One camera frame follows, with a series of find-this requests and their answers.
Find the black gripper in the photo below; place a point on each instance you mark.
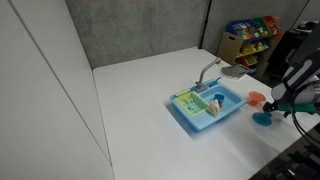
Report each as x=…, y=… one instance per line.
x=275, y=106

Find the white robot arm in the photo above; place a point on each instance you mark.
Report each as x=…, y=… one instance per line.
x=300, y=76

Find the blue toy plate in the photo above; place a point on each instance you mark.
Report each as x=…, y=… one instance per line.
x=260, y=121

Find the orange cup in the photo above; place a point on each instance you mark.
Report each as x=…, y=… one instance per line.
x=256, y=97

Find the grey metal mounting plate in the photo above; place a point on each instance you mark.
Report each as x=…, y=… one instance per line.
x=233, y=71

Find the blue toy sink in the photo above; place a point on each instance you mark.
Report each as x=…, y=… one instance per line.
x=203, y=123

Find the grey toy faucet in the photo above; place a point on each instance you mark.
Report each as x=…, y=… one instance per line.
x=201, y=78

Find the wooden toy shelf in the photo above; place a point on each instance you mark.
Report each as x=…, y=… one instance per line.
x=228, y=46

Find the yellow-green dish rack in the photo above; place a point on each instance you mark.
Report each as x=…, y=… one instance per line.
x=191, y=104

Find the blue toy storage bin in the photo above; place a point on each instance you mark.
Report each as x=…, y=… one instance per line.
x=238, y=27

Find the black stand pole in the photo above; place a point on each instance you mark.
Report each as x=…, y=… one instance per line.
x=205, y=23

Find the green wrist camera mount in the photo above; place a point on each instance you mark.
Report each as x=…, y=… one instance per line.
x=300, y=108

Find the black equipment frame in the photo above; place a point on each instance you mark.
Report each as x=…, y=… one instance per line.
x=293, y=160

